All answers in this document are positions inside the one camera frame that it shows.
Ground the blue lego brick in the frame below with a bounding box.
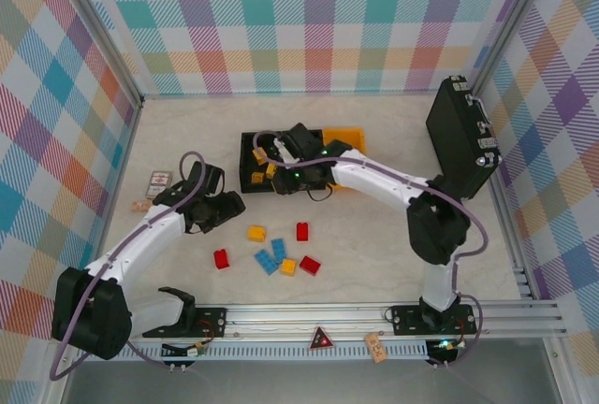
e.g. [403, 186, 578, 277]
[254, 250, 278, 277]
[270, 238, 288, 265]

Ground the black plastic bin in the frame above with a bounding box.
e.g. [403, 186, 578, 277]
[278, 128, 327, 195]
[239, 131, 282, 195]

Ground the yellow plastic bin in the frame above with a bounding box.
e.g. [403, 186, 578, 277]
[322, 126, 367, 193]

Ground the playing card box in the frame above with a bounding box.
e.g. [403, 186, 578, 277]
[145, 169, 173, 200]

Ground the small connector board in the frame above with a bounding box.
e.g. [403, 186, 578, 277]
[428, 339, 462, 362]
[161, 341, 210, 359]

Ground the black briefcase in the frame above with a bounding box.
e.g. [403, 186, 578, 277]
[424, 75, 503, 202]

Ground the red triangle sign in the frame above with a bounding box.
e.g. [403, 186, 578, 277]
[309, 326, 336, 352]

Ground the small wooden tag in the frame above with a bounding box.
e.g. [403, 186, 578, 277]
[364, 333, 387, 363]

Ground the thin black camera cable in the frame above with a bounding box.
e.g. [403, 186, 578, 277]
[307, 185, 334, 204]

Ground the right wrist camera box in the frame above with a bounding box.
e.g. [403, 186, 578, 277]
[272, 138, 297, 163]

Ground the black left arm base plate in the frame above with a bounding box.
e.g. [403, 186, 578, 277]
[142, 308, 228, 339]

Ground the aluminium frame rail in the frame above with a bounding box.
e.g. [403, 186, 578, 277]
[49, 301, 568, 343]

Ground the slotted grey cable duct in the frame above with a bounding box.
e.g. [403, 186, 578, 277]
[73, 345, 434, 363]

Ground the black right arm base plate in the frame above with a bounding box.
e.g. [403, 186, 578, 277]
[391, 305, 478, 336]

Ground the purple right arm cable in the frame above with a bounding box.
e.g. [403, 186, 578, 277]
[252, 131, 489, 370]

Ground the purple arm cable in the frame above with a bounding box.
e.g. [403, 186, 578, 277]
[252, 131, 489, 370]
[49, 151, 210, 381]

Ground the aluminium frame post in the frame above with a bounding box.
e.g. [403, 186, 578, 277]
[54, 0, 145, 108]
[470, 0, 556, 96]

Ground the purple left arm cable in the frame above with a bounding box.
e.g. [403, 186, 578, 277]
[49, 151, 210, 381]

